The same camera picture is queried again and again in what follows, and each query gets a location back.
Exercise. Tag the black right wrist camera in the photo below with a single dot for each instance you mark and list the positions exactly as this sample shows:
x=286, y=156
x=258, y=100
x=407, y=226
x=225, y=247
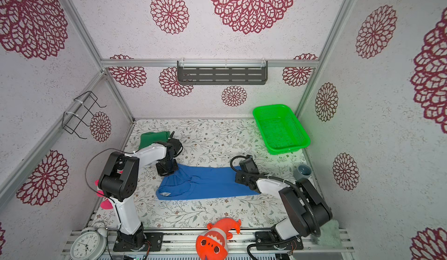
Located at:
x=249, y=166

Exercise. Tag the dark grey wall shelf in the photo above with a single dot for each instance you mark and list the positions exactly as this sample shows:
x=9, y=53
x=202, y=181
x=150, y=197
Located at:
x=222, y=75

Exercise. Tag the red fish plush toy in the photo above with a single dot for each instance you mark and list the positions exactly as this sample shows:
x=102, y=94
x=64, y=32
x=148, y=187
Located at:
x=212, y=244

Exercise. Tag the light green folded cloth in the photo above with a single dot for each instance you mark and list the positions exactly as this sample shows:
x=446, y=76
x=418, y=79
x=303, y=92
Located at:
x=330, y=235

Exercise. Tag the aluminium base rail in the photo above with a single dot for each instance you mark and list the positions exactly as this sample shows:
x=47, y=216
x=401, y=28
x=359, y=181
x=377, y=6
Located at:
x=181, y=244

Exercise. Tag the teal green cup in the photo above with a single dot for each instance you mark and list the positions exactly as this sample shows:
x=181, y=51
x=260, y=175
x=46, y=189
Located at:
x=303, y=171

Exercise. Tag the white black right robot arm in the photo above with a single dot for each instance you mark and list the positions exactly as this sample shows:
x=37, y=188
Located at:
x=306, y=210

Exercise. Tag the black wire wall rack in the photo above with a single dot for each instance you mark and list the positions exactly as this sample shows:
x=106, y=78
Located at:
x=71, y=120

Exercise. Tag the pink striped plush toy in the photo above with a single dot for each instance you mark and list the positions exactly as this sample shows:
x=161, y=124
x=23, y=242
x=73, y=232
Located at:
x=105, y=204

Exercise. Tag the blue tank top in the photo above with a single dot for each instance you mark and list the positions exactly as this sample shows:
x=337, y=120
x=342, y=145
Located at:
x=190, y=182

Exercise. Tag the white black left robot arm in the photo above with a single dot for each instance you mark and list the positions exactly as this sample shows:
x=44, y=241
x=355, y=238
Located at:
x=119, y=178

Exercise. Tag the bright green plastic basket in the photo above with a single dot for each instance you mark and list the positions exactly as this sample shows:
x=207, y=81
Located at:
x=280, y=129

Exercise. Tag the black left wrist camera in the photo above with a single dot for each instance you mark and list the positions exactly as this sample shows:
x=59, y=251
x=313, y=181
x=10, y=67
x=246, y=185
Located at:
x=175, y=148

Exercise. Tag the green tank top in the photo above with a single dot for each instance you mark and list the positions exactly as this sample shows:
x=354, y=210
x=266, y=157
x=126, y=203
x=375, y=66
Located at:
x=148, y=138

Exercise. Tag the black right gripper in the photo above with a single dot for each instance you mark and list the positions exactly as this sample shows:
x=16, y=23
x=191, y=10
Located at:
x=237, y=179

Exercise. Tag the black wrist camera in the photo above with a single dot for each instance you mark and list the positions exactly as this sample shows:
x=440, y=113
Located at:
x=249, y=166
x=175, y=148

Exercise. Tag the white alarm clock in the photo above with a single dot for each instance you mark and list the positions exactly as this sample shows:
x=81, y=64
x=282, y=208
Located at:
x=90, y=245

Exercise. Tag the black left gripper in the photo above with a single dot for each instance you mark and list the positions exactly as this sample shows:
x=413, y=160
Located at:
x=163, y=172

